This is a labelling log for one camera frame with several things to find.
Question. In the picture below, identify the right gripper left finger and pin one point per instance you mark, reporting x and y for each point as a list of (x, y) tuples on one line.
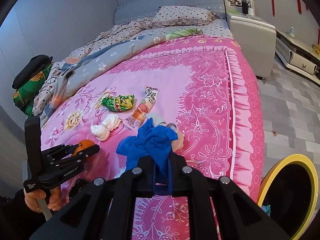
[(104, 209)]

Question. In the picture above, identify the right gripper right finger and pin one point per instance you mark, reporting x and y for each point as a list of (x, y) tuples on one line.
[(218, 208)]

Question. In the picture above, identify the orange peel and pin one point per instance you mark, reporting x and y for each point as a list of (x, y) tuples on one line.
[(82, 145)]

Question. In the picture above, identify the blue plastic bag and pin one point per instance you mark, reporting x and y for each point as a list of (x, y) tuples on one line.
[(153, 141)]

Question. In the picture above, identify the black plastic bag ball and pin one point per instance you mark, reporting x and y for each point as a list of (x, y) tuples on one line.
[(77, 187)]

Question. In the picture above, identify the yellow rim trash bin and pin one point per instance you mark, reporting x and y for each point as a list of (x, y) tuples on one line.
[(289, 193)]

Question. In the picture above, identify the left hand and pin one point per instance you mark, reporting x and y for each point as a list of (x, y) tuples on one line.
[(55, 200)]

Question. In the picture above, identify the white plastic bag ball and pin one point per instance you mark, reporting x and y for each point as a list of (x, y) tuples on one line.
[(103, 130)]

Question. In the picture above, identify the green floral folded blanket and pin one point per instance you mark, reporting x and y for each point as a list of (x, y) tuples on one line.
[(23, 97)]

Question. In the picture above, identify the pomelo drink sachet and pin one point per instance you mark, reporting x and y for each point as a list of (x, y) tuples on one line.
[(135, 120)]

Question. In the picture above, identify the grey patterned quilt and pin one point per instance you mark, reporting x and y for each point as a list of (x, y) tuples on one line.
[(65, 80)]

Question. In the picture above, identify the green foil snack wrapper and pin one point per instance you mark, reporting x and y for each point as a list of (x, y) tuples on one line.
[(119, 103)]

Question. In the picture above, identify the pink floral bedspread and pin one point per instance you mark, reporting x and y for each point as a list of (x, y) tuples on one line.
[(206, 87)]

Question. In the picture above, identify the polka dot crumpled duvet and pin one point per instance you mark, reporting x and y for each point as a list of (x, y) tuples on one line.
[(116, 34)]

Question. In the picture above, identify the white low tv cabinet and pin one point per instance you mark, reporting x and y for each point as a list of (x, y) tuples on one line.
[(297, 56)]

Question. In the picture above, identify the white bedside cabinet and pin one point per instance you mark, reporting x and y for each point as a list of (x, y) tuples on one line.
[(257, 40)]

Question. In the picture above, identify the grey bed headboard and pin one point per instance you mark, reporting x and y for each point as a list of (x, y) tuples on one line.
[(147, 8)]

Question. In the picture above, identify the polka dot pillow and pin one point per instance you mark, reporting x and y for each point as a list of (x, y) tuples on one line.
[(172, 15)]

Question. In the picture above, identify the black thermos bottle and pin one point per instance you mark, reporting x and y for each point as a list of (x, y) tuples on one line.
[(244, 6)]

